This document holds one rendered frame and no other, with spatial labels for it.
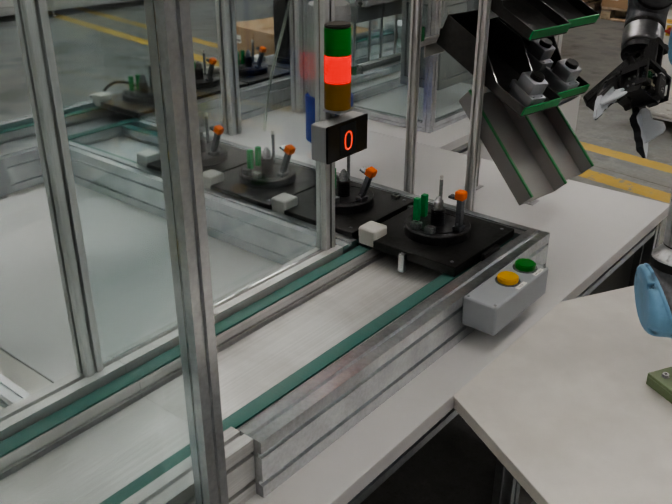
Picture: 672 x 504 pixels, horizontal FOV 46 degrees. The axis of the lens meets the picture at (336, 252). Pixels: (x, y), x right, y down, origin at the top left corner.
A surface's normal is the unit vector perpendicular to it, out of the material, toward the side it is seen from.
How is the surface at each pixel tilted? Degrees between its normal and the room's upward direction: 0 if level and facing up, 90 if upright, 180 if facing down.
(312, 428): 90
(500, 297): 0
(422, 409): 0
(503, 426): 0
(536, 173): 45
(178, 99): 90
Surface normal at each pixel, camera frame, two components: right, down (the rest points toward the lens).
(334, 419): 0.77, 0.28
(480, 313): -0.63, 0.34
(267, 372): 0.00, -0.90
